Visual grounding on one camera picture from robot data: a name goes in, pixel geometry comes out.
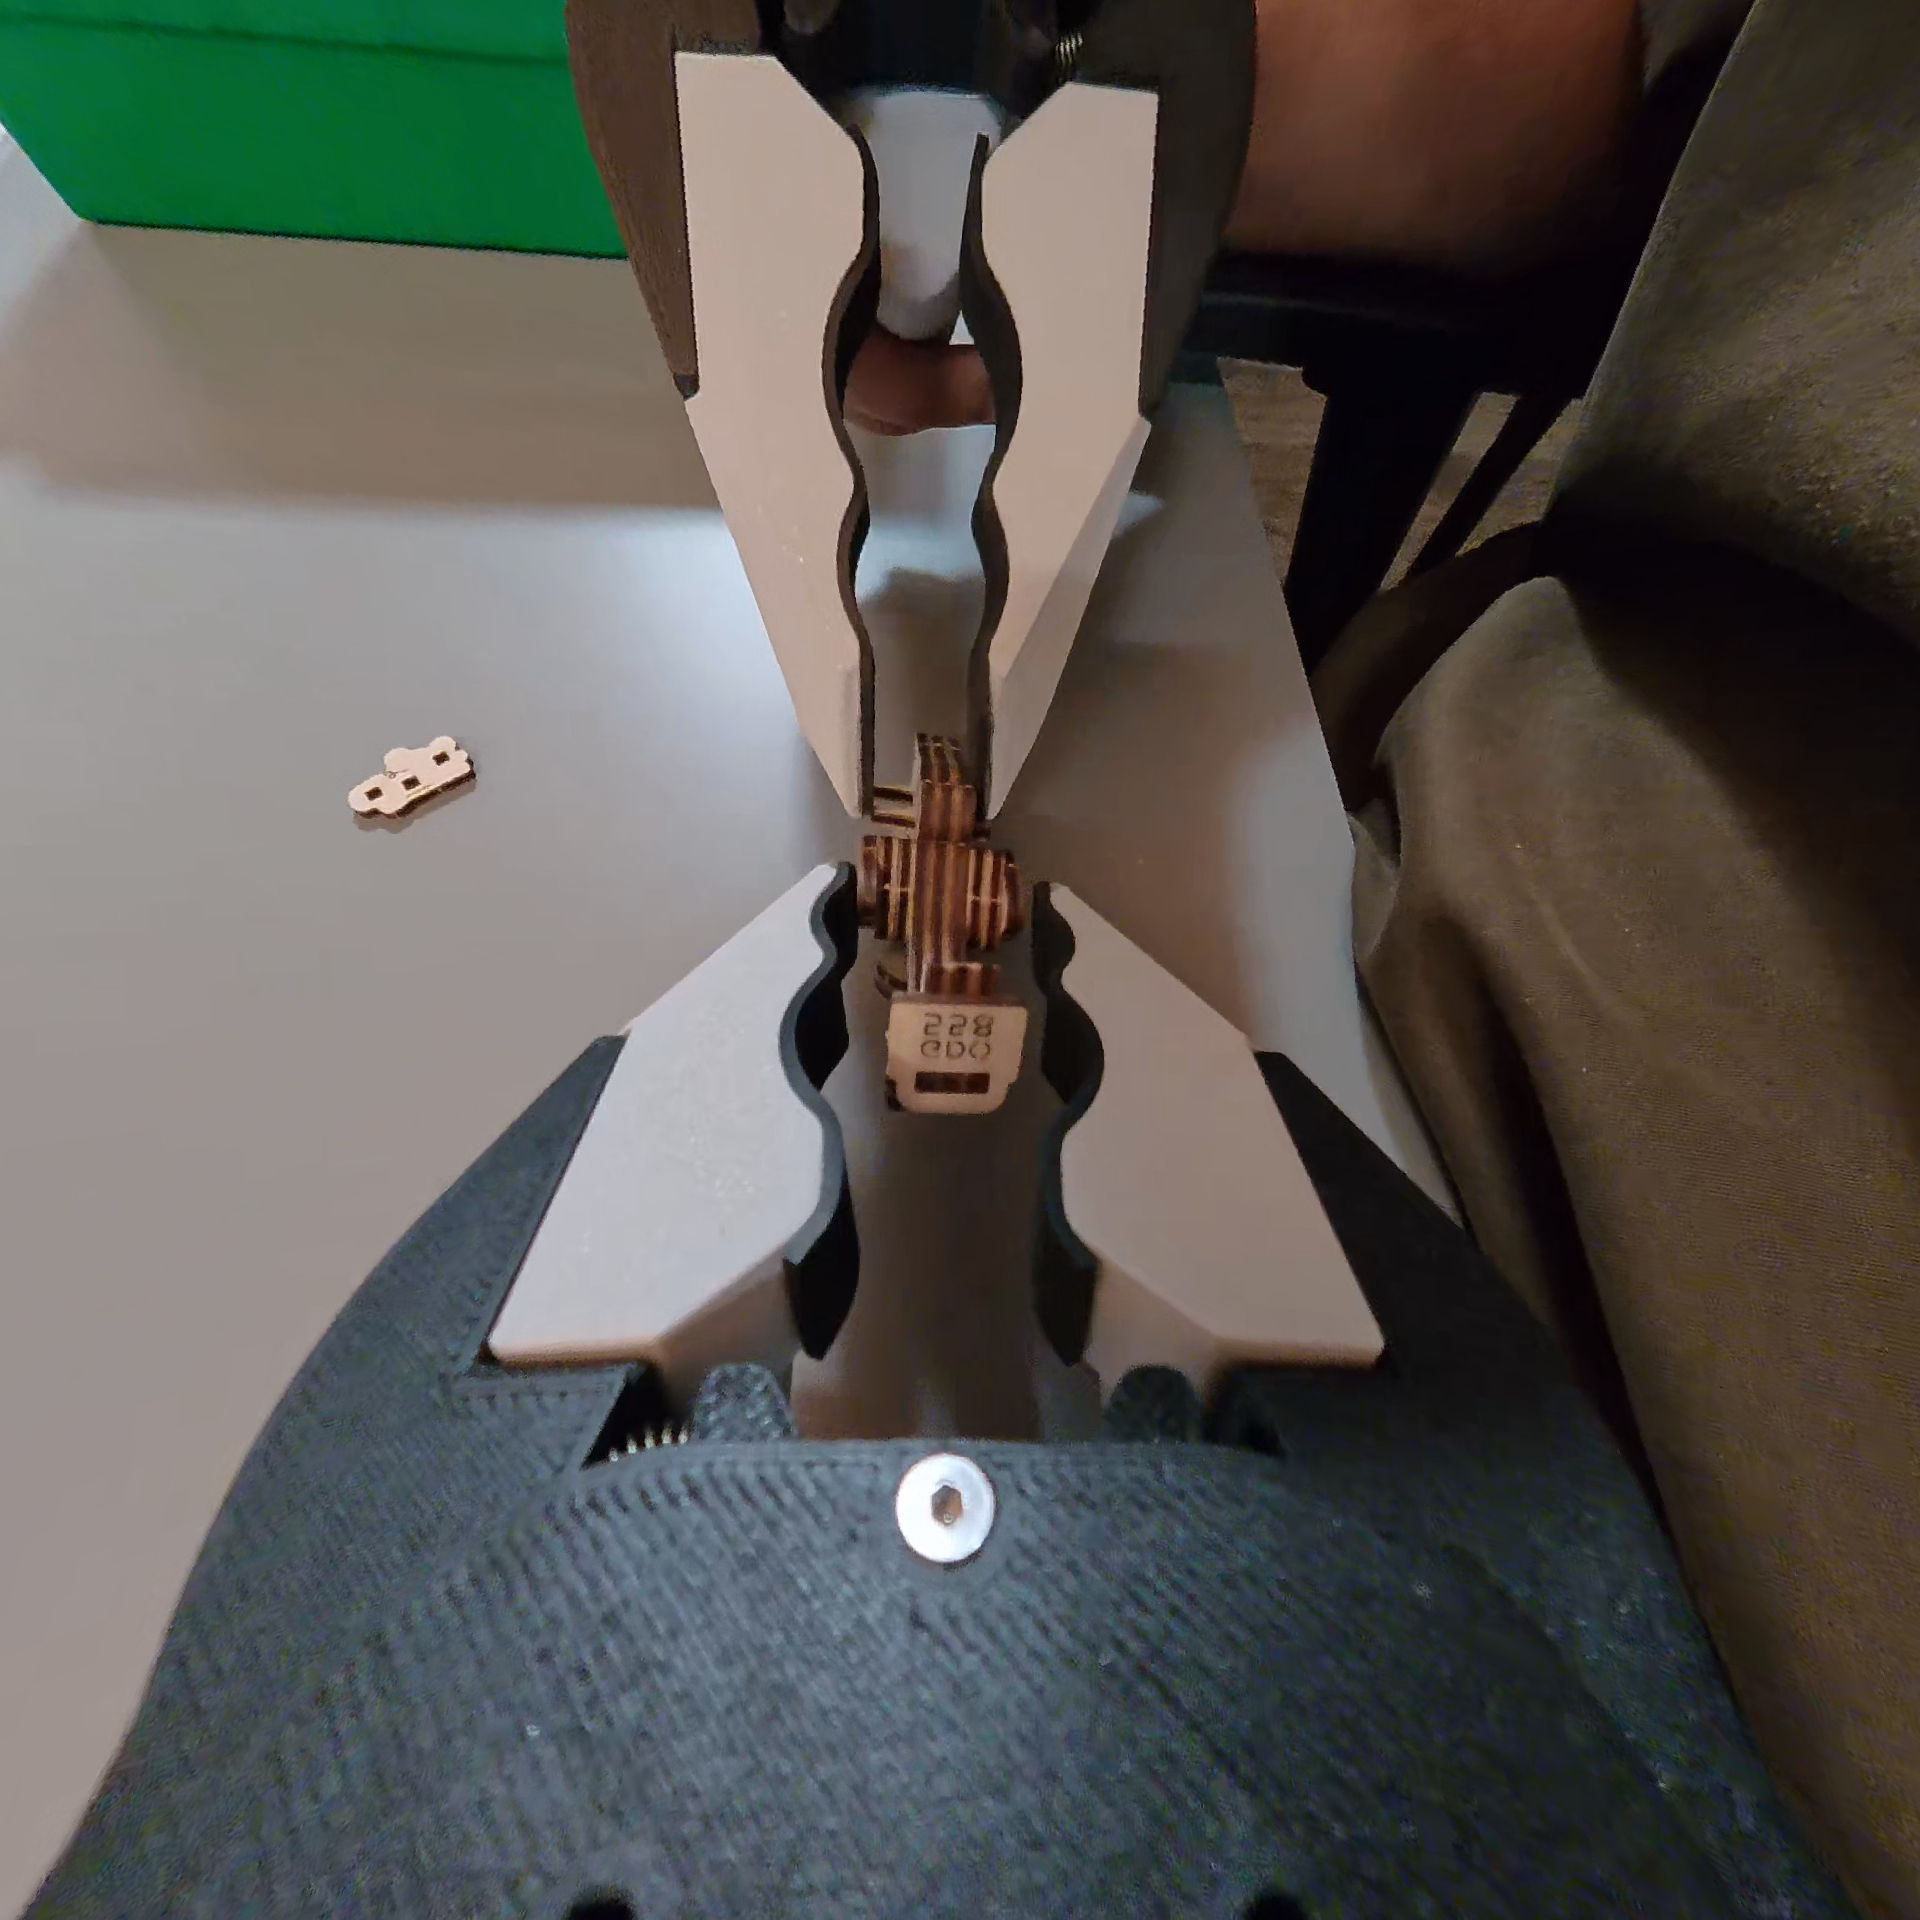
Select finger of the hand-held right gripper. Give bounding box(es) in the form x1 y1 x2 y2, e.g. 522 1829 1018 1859
961 80 1168 800
669 48 883 823

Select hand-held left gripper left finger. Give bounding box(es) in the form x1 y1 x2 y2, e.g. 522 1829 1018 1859
485 861 868 1408

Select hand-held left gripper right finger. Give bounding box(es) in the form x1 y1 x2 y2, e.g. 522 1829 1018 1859
1028 883 1387 1394

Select layered wooden puzzle model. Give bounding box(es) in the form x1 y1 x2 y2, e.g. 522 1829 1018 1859
858 731 1038 1121

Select small wooden puzzle piece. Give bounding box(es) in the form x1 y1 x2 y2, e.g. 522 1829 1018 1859
348 737 478 831

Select grey desk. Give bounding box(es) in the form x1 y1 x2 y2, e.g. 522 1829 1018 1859
0 129 1470 1920

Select person's right hand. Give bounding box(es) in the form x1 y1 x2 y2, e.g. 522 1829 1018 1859
843 335 1001 441

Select green plastic bin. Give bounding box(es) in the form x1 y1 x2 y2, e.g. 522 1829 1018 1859
0 0 635 260

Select person's olive clothing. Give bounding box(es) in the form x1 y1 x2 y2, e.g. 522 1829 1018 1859
1309 0 1920 1920

